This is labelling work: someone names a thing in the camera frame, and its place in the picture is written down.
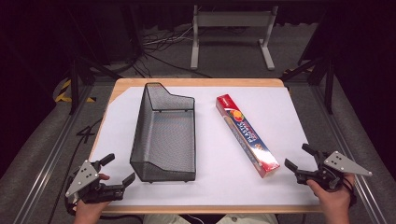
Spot black wire mesh basket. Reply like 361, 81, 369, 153
129, 81, 197, 184

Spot white table mat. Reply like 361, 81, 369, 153
89, 86, 320, 207

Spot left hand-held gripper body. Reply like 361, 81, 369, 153
64, 160, 126, 205

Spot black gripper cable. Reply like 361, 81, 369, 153
341, 176, 359, 208

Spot person's right hand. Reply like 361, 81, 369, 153
305, 173, 356, 224

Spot white floor cable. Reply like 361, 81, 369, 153
143, 25, 194, 47

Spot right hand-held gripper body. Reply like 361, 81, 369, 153
294, 150, 374, 191

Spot long black floor cable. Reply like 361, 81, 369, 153
54, 117, 105, 224

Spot yellow and black striped tape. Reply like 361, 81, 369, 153
54, 78, 97, 104

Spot person's left hand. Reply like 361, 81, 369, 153
73, 173, 112, 224

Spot aluminium floor rail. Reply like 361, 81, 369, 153
309, 84, 389, 224
12, 83, 95, 224

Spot grey metal stand frame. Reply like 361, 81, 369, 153
190, 4, 279, 72

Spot black metal stand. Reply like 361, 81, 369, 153
280, 55, 336, 116
68, 55, 123, 116

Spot red and blue wrap box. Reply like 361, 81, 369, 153
215, 93, 281, 179

